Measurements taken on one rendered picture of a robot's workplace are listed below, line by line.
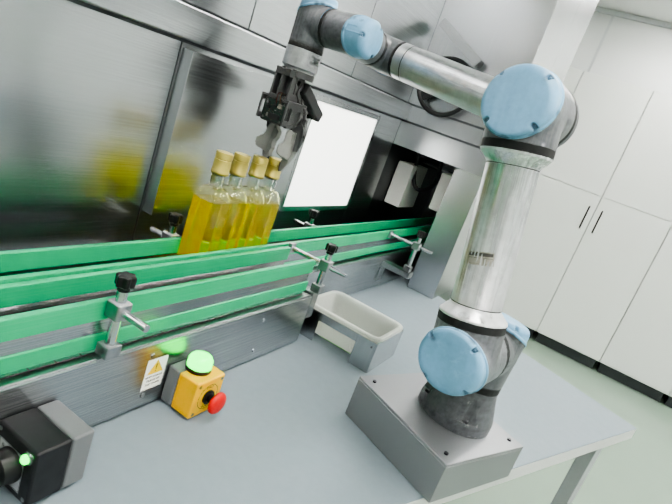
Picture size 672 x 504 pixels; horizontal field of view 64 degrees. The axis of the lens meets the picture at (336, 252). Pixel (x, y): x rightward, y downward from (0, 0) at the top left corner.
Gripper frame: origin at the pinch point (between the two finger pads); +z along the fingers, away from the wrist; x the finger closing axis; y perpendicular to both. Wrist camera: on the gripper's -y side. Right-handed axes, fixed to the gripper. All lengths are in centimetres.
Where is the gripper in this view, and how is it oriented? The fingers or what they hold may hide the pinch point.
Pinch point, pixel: (275, 162)
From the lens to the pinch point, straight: 122.3
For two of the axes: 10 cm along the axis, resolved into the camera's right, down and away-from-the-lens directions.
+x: 8.1, 4.1, -4.1
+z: -3.3, 9.1, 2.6
